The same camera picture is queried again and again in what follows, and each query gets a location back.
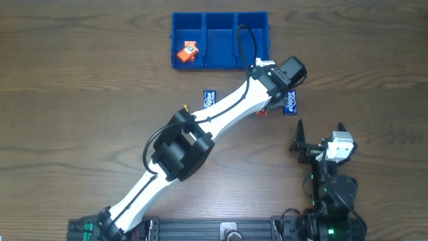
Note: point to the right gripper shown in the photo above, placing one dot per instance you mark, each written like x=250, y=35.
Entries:
x=311, y=152

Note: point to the blue candy pack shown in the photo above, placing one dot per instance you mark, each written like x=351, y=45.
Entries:
x=291, y=107
x=208, y=98

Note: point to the orange candy box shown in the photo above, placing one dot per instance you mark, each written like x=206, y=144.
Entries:
x=191, y=43
x=261, y=113
x=187, y=54

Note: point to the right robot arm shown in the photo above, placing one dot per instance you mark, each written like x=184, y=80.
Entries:
x=334, y=194

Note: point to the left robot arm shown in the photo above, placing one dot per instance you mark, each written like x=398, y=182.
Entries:
x=230, y=105

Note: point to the blue tray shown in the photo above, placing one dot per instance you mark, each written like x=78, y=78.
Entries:
x=217, y=43

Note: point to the gold wrapped candy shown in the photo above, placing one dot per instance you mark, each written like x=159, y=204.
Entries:
x=185, y=107

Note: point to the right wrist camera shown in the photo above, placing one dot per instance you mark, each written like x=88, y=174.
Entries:
x=339, y=147

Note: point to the mounting rail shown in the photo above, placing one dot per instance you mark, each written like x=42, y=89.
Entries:
x=194, y=229

